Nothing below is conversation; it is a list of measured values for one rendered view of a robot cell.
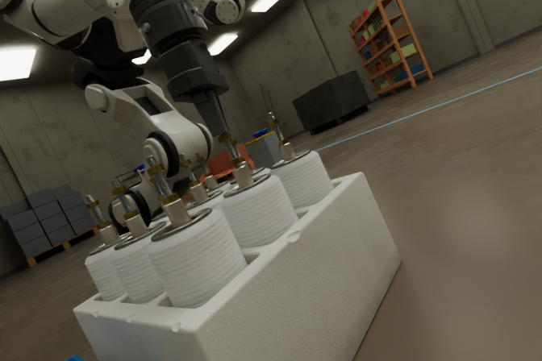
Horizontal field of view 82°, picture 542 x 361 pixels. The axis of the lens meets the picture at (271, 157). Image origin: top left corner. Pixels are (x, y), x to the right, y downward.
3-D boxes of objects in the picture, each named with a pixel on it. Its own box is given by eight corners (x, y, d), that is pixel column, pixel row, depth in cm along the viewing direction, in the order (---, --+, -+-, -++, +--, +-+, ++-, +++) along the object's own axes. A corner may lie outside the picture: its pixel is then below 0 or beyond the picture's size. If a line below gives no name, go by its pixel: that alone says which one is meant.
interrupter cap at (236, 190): (281, 173, 45) (279, 169, 45) (240, 197, 40) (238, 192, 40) (254, 181, 51) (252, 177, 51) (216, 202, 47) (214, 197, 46)
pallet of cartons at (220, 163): (256, 165, 498) (245, 141, 495) (219, 185, 440) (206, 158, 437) (216, 181, 578) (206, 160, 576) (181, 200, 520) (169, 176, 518)
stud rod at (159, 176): (175, 215, 37) (147, 158, 37) (182, 211, 37) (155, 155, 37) (173, 217, 36) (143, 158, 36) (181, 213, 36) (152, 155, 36)
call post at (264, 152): (294, 254, 81) (244, 146, 80) (308, 240, 87) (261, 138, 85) (316, 252, 77) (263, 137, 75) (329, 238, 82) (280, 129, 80)
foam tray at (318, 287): (118, 401, 54) (71, 309, 53) (259, 268, 82) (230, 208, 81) (281, 509, 27) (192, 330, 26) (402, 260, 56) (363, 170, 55)
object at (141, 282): (225, 350, 42) (166, 228, 41) (157, 386, 41) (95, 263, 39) (227, 313, 51) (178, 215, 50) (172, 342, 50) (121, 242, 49)
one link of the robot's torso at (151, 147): (113, 204, 118) (140, 127, 86) (159, 183, 133) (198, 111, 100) (135, 237, 116) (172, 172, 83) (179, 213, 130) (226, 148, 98)
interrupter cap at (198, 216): (164, 232, 41) (161, 227, 41) (217, 207, 41) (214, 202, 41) (143, 251, 33) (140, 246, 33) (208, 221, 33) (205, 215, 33)
